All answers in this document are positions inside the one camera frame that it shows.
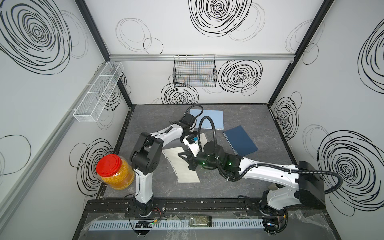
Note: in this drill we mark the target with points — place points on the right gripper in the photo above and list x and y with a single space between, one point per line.
191 158

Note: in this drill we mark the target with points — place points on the torn lined paper page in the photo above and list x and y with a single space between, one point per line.
180 166

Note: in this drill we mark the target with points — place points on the white lined spiral notebook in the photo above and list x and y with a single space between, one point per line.
203 140

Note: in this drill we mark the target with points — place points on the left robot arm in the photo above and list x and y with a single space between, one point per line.
147 152

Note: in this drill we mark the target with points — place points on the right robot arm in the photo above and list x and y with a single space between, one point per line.
298 184

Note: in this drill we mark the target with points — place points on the light blue notebook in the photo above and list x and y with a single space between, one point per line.
216 116

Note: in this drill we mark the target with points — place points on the dark blue notebook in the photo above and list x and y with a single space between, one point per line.
240 141

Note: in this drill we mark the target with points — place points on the green circuit box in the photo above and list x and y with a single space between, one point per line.
200 221

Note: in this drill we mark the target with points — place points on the red lid yellow jar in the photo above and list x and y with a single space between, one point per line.
115 172

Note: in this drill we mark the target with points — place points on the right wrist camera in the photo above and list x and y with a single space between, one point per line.
192 144

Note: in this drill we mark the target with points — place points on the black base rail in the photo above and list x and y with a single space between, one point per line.
164 207

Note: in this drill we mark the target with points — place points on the white slotted cable duct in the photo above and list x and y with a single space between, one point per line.
217 224

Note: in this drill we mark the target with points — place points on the black wire basket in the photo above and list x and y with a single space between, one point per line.
195 73

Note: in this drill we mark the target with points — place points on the aluminium wall rail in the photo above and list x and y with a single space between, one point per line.
202 57

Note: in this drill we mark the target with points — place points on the white wire shelf basket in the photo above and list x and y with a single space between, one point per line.
100 91

